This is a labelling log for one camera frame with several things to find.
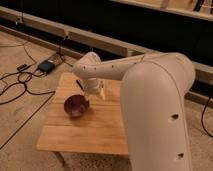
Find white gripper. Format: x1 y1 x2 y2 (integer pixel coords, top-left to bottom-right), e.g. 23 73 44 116
83 78 106 101

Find dark red ceramic bowl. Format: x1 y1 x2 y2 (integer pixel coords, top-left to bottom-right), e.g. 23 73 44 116
64 94 90 118

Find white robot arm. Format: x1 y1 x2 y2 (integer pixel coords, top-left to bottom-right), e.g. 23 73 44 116
73 52 195 171

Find black rectangular bar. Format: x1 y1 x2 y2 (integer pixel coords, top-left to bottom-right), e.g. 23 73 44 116
76 80 84 91

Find wooden table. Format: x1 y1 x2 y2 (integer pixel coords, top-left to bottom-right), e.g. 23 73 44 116
37 72 128 155

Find black power adapter box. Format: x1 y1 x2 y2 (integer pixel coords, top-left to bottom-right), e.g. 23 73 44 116
37 60 55 73

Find small black plug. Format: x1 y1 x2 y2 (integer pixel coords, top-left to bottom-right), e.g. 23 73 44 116
17 64 30 72

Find black floor cable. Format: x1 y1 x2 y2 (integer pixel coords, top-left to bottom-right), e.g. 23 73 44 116
0 41 57 107

